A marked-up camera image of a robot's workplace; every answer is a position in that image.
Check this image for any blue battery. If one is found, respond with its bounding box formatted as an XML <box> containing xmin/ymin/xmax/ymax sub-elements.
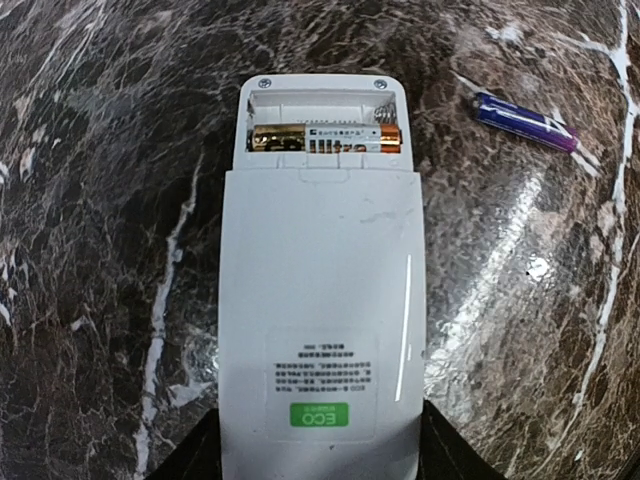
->
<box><xmin>472</xmin><ymin>92</ymin><xmax>578</xmax><ymax>154</ymax></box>

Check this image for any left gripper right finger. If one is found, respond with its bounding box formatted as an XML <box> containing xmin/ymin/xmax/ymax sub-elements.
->
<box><xmin>417</xmin><ymin>400</ymin><xmax>506</xmax><ymax>480</ymax></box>

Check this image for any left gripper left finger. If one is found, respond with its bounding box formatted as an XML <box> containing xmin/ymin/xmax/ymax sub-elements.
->
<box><xmin>146</xmin><ymin>408</ymin><xmax>220</xmax><ymax>480</ymax></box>

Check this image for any white remote control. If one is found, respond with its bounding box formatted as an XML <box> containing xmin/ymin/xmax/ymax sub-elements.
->
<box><xmin>218</xmin><ymin>74</ymin><xmax>426</xmax><ymax>479</ymax></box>

